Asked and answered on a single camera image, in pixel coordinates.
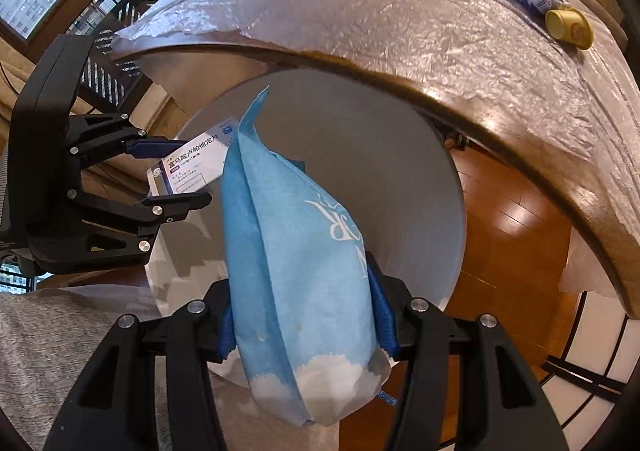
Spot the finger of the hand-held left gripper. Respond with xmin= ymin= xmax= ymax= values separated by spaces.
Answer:
xmin=66 ymin=187 xmax=213 ymax=238
xmin=66 ymin=112 xmax=177 ymax=168

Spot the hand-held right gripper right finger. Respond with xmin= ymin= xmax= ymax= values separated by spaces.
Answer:
xmin=367 ymin=251 xmax=571 ymax=451

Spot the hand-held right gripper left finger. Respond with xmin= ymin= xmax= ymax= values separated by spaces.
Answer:
xmin=42 ymin=278 xmax=241 ymax=451

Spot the white medicine box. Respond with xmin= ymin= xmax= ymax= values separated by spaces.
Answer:
xmin=146 ymin=117 xmax=241 ymax=196

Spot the blue tissue packet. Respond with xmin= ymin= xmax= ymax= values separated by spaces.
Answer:
xmin=220 ymin=86 xmax=393 ymax=428

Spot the white round trash bin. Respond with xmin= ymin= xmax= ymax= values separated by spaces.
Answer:
xmin=145 ymin=68 xmax=468 ymax=382

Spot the grey fuzzy cloth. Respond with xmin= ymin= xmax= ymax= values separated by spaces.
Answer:
xmin=0 ymin=283 xmax=166 ymax=451

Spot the white panelled sliding screen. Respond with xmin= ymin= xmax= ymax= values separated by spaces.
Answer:
xmin=540 ymin=291 xmax=632 ymax=407

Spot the yellow cup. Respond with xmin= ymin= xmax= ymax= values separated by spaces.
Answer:
xmin=545 ymin=7 xmax=595 ymax=50

